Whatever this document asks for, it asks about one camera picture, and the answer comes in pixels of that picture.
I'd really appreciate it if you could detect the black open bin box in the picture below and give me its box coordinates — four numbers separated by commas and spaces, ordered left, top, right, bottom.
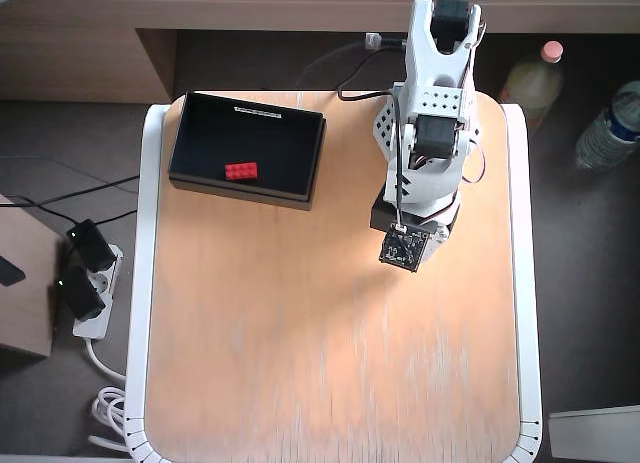
167, 90, 329, 213

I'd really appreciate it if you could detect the brown cardboard box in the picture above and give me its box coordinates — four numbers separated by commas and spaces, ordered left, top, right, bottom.
0, 192, 64, 359

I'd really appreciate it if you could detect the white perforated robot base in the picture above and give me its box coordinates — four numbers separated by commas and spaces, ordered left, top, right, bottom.
373, 95, 484, 154

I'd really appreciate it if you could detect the white power strip cable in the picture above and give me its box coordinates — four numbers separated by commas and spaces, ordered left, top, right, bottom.
84, 335, 131, 454

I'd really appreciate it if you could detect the yellow juice bottle pink cap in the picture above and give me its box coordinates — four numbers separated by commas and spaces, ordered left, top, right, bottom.
499, 40, 566, 134

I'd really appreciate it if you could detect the white power strip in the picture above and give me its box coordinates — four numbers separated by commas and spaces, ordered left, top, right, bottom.
72, 242, 125, 340

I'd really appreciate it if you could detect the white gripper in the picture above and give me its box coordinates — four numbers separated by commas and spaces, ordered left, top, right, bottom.
383, 155, 462, 262

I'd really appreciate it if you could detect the red lego block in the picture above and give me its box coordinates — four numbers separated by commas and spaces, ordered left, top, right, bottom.
223, 161, 260, 180

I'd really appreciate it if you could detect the black floor cable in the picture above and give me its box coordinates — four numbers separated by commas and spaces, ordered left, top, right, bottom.
27, 160, 144, 207
0, 195, 79, 232

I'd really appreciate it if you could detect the clear plastic water bottle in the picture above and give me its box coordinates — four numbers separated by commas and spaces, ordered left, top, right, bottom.
573, 80, 640, 172

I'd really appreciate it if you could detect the black camera circuit board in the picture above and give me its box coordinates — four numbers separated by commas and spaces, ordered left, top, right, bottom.
378, 222, 434, 274

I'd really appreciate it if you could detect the black power adapter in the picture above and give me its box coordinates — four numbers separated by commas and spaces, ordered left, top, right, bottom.
66, 219, 117, 273
53, 266, 107, 322

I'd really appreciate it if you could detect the white table rim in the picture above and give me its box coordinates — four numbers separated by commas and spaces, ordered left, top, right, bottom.
124, 101, 544, 463

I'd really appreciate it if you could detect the white box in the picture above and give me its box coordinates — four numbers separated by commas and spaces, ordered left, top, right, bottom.
547, 405, 640, 463

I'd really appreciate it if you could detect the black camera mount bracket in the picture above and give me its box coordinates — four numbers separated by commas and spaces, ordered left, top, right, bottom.
369, 196, 402, 233

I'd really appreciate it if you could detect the flat black device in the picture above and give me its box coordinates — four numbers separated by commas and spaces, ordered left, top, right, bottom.
0, 255, 26, 288

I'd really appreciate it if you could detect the brown wooden bed frame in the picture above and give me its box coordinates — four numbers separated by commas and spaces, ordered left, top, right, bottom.
0, 0, 640, 104

